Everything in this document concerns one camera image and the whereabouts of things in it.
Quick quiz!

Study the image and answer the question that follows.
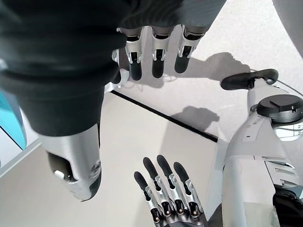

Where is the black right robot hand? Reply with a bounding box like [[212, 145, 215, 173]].
[[0, 0, 227, 202]]

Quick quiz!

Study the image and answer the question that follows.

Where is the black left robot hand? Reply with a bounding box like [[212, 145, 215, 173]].
[[134, 154, 205, 227]]

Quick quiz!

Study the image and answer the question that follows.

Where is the white cart drawer blue front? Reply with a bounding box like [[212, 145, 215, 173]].
[[0, 91, 27, 150]]

